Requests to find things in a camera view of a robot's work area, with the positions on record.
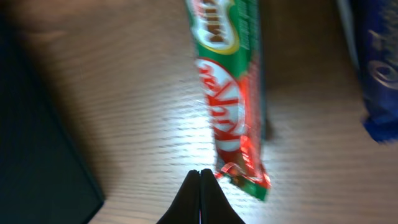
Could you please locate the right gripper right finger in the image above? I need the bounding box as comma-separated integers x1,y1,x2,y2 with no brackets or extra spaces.
200,169,245,224

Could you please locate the blue Dairy Milk bar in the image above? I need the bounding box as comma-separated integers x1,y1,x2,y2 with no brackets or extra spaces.
336,0,397,142

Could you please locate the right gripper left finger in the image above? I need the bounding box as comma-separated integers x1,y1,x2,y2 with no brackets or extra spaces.
157,170,200,224

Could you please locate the red KitKat bar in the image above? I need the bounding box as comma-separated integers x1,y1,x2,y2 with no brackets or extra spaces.
185,0,271,201

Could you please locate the dark green box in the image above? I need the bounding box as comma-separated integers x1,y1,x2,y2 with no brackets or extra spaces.
1,15,104,223

